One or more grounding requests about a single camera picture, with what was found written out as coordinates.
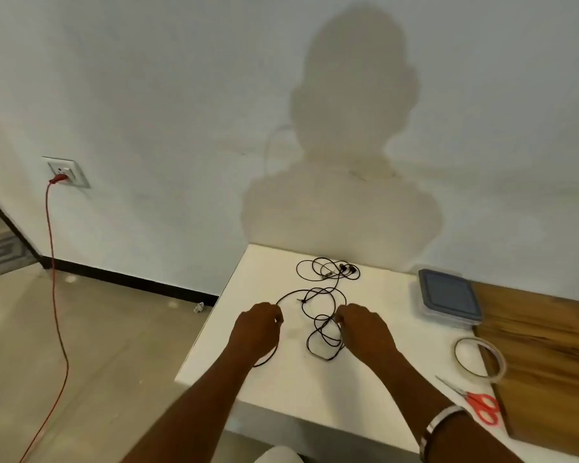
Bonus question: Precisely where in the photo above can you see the person's right hand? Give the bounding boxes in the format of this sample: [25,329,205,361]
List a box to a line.
[335,303,401,367]

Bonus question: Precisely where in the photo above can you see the person's left hand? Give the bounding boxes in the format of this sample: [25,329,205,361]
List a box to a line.
[226,302,284,370]

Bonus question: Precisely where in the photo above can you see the black wired earphones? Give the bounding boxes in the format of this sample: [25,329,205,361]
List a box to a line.
[296,257,362,282]
[253,286,349,368]

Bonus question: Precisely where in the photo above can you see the container with grey lid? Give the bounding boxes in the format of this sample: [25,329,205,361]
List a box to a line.
[417,268,483,329]

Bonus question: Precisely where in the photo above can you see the red-handled scissors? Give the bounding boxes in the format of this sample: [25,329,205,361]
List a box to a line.
[434,374,502,426]

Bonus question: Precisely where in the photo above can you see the clear tape roll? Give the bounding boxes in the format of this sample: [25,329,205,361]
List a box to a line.
[453,336,508,384]

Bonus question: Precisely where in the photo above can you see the person's left forearm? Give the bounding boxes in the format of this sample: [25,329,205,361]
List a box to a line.
[120,351,266,463]

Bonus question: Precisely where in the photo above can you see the person's right forearm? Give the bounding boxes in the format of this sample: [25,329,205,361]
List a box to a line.
[366,349,524,463]

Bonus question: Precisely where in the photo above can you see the person's white trousers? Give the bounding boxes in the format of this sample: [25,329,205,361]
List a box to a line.
[265,444,306,463]

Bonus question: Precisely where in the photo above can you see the black skirting board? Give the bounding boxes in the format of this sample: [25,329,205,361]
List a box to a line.
[0,185,221,307]

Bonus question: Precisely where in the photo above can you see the brown wooden board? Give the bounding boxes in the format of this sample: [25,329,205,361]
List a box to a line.
[470,279,579,461]

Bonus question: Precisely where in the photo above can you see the silver bracelet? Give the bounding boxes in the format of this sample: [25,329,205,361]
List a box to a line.
[418,404,472,461]

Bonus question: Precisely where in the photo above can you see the white wall socket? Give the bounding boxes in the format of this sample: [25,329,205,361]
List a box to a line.
[41,156,91,190]

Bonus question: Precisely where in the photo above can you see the red power cable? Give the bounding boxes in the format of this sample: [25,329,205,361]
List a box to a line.
[19,173,71,463]

